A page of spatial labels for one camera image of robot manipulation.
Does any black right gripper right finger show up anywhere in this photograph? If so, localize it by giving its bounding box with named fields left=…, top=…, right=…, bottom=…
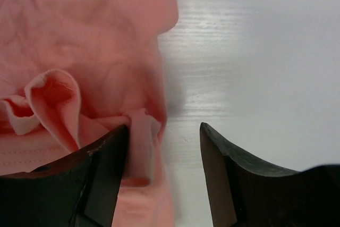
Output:
left=200, top=123, right=339, bottom=226

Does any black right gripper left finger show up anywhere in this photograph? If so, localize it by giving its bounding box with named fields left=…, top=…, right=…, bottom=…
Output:
left=1, top=125, right=129, bottom=226

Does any pink t shirt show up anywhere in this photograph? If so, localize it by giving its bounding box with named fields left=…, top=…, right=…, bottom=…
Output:
left=1, top=0, right=178, bottom=226

